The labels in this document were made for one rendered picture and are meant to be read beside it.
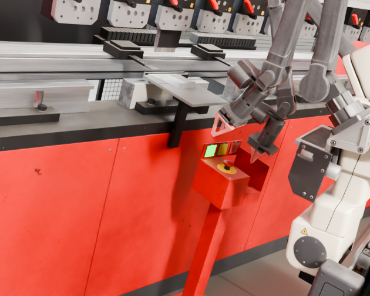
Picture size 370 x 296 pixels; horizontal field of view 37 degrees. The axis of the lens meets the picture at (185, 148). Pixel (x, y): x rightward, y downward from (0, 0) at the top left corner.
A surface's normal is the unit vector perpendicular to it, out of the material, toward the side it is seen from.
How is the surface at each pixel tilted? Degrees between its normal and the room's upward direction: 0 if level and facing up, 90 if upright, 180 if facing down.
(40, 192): 90
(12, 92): 90
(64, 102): 90
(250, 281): 0
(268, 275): 0
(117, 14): 90
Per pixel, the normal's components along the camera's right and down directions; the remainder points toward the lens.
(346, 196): -0.52, 0.21
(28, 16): 0.66, 0.44
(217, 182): -0.74, 0.08
